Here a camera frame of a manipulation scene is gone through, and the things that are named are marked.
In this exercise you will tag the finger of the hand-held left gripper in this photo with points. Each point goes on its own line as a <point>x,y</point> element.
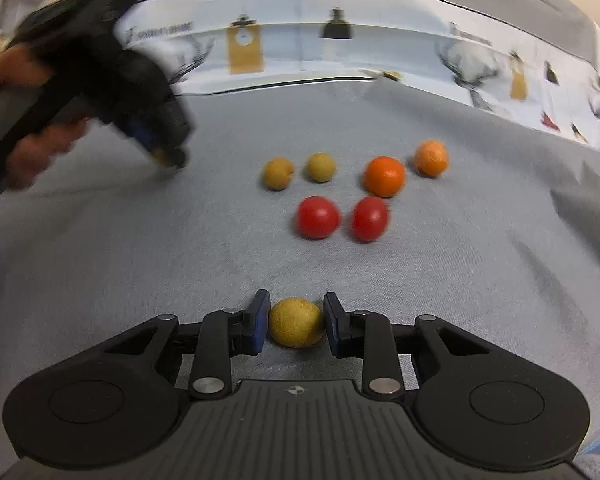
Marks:
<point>142,131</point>

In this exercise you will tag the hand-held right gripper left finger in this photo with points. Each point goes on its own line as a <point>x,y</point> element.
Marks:
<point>258,321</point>

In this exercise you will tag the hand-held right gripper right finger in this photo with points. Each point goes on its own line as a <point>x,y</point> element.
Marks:
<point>333,326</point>

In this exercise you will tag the yellow-brown longan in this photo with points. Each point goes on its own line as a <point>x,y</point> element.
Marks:
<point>163,156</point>
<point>278,174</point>
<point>321,167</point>
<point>296,322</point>

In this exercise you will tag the red cherry tomato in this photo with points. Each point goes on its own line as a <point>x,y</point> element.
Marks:
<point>370,218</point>
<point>318,217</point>

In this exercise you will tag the orange mandarin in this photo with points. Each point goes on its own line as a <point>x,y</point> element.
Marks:
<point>385,176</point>
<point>431,158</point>

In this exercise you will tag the person's left hand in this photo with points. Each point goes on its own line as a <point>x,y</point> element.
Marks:
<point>35,155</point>

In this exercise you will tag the grey printed tablecloth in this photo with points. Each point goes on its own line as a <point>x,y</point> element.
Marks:
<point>130,260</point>

